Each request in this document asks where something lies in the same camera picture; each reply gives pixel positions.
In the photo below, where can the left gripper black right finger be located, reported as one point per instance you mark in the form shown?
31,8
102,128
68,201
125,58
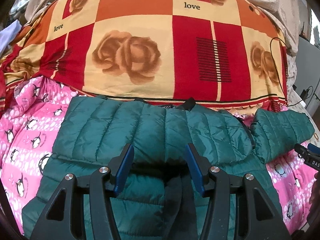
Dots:
256,216

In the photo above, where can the lavender garment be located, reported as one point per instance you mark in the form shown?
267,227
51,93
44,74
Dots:
8,34

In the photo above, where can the red orange rose blanket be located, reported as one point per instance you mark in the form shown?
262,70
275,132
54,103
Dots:
236,84

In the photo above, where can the pink penguin blanket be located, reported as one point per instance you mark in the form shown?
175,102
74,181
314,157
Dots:
30,126

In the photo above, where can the dark green puffer jacket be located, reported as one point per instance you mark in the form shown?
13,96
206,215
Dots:
159,200

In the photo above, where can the black charger adapter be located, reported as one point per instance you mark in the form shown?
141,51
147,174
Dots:
304,94

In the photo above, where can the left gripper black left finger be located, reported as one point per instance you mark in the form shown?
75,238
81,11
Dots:
63,216

